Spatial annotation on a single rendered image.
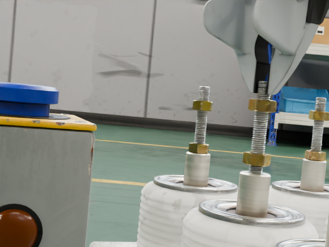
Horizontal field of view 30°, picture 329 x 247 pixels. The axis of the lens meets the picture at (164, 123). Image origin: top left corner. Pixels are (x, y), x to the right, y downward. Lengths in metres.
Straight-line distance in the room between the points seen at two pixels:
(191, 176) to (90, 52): 4.87
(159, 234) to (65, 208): 0.24
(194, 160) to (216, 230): 0.14
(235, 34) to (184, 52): 4.93
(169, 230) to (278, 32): 0.20
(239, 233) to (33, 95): 0.17
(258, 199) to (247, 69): 0.09
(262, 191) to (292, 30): 0.11
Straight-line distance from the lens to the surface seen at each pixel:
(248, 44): 0.45
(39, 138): 0.29
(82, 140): 0.29
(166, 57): 5.36
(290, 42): 0.42
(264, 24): 0.40
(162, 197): 0.52
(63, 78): 5.42
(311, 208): 0.56
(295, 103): 4.76
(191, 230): 0.42
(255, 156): 0.43
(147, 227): 0.53
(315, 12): 0.43
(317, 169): 0.59
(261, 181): 0.43
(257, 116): 0.44
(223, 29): 0.43
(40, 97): 0.30
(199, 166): 0.54
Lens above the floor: 0.33
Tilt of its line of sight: 3 degrees down
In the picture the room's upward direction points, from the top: 5 degrees clockwise
